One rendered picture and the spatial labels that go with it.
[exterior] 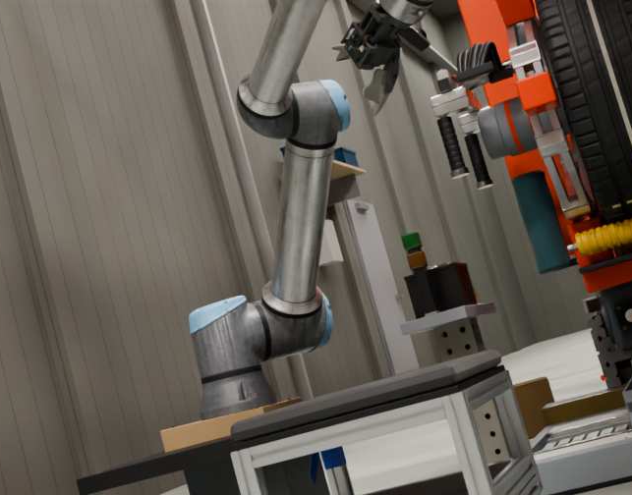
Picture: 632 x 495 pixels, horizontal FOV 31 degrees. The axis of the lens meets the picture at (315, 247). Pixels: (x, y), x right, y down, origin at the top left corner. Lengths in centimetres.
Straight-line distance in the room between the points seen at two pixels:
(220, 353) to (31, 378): 309
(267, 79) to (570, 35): 72
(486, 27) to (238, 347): 124
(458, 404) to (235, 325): 125
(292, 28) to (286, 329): 86
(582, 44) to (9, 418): 363
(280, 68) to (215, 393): 84
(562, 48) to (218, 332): 102
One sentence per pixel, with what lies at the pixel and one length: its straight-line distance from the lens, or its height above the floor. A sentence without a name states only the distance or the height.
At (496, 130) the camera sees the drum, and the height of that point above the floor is 85.
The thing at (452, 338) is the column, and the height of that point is 38.
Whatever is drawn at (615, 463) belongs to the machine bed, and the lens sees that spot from 245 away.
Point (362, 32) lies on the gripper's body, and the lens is 209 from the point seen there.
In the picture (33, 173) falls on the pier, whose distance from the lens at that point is 614.
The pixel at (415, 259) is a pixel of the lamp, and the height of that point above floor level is 59.
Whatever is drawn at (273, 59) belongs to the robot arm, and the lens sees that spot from 226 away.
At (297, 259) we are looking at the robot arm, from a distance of 266.
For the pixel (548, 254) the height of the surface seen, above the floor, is 52.
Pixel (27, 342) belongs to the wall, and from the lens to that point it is 578.
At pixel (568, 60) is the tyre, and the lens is 260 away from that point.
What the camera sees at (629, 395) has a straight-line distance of 258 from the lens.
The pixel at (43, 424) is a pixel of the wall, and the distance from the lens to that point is 573.
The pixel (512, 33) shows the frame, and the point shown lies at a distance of 275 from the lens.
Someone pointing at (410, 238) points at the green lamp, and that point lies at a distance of 283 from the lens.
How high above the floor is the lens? 36
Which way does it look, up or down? 7 degrees up
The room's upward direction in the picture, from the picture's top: 15 degrees counter-clockwise
